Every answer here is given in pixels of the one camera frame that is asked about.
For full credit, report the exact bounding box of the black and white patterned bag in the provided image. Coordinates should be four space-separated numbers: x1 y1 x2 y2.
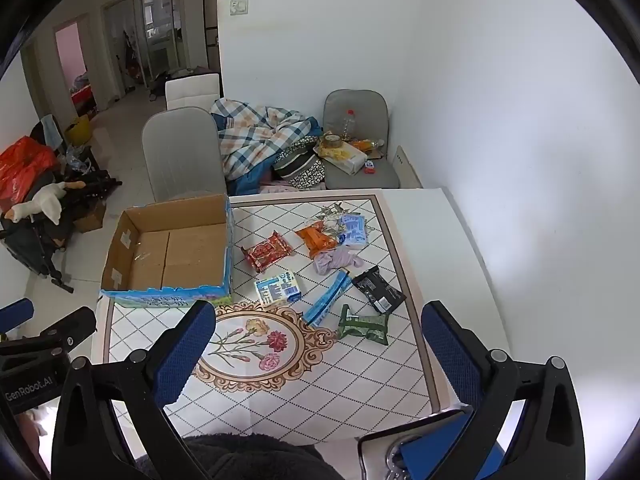
272 142 326 191

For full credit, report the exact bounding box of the yellow and white package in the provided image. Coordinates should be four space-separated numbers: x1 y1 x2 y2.
317 142 368 176

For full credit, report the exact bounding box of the yellow bucket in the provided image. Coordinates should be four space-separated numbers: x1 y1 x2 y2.
65 116 93 146

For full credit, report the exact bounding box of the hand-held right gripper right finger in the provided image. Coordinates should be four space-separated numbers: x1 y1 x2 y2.
421 301 586 480

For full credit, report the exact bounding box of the black snack packet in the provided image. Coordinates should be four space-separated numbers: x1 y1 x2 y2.
351 266 407 316

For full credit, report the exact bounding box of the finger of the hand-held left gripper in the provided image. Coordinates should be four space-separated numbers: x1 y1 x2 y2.
0 298 34 333
37 307 97 356

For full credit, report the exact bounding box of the long blue packet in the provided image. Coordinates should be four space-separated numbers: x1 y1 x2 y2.
302 270 353 326

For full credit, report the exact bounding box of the floral table mat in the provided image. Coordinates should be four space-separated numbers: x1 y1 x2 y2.
97 194 461 443

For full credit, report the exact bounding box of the black folded stroller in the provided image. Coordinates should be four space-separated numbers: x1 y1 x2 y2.
0 200 76 293

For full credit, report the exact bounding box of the white chair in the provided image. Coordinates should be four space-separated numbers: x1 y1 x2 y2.
165 73 222 111

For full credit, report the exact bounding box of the grey ribbed chair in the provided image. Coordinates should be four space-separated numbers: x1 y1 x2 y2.
141 106 228 203

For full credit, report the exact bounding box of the small brown cardboard box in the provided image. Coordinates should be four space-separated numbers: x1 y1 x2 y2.
75 200 107 233

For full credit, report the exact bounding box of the white and blue packet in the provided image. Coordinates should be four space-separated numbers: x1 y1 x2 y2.
255 271 302 306

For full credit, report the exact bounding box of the purple cloth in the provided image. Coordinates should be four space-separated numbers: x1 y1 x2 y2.
314 247 365 276

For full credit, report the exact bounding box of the red plastic bag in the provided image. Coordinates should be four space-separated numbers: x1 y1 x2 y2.
0 136 60 201

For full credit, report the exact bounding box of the white board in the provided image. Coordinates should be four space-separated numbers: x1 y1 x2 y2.
392 146 423 189

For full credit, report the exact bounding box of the orange snack packet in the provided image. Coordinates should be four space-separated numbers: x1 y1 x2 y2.
295 220 341 260

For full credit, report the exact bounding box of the grey cushioned chair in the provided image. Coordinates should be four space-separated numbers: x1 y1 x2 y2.
322 89 401 191

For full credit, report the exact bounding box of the red snack packet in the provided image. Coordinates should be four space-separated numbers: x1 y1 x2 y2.
241 231 292 273

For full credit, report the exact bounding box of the green snack packet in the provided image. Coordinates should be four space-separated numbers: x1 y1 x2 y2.
336 304 390 345

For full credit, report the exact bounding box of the blue tissue packet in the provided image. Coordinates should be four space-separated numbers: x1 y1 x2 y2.
337 212 368 248

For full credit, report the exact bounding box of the glass sliding door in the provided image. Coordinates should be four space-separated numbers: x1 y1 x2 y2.
102 0 183 101

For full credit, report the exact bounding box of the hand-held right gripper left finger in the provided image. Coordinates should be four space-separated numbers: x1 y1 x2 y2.
51 300 217 480

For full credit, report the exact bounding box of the dark fleece clothing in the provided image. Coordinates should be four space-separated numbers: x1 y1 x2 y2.
182 432 341 480

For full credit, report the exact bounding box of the light blue cloth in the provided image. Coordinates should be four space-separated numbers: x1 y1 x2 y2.
40 115 63 148

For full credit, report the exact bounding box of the black tripod pile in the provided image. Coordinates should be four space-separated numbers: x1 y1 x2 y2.
60 170 123 206

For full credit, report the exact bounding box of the plaid blanket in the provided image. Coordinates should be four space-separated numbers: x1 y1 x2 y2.
210 98 322 196

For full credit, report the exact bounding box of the white goose plush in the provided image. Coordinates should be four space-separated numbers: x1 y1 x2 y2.
11 182 86 225

